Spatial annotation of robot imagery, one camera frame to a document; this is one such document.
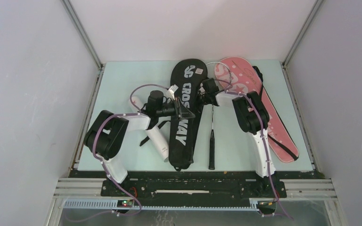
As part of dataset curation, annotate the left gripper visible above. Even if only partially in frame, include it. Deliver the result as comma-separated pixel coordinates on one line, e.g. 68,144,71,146
156,97,195,121

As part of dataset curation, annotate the white shuttlecock tube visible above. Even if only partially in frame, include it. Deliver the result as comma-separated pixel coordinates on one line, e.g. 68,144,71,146
129,96,169,162

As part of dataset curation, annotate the aluminium frame post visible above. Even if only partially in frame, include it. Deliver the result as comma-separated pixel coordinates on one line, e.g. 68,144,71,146
282,0,326,68
60,0,105,145

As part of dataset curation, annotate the left aluminium frame post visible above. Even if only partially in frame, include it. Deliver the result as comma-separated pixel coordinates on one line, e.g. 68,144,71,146
60,0,105,145

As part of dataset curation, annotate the white racket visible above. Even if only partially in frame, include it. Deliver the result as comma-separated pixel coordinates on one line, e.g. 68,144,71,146
206,61,231,170

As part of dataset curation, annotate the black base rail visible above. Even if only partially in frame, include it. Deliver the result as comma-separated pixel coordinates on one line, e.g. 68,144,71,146
69,170,324,209

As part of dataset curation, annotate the right aluminium frame post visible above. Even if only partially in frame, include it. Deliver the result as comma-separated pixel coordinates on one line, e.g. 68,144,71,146
282,0,326,68

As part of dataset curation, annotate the pink sport racket bag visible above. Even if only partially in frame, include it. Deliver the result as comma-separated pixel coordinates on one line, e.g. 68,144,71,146
214,56,299,163

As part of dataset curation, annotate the black racket bag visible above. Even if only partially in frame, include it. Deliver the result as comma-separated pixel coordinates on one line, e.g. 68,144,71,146
139,58,208,171

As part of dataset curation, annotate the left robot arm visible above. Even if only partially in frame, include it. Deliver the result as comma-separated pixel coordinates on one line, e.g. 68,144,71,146
83,90,195,196

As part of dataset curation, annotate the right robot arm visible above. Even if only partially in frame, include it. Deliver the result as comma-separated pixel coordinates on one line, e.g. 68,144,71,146
198,78,276,197

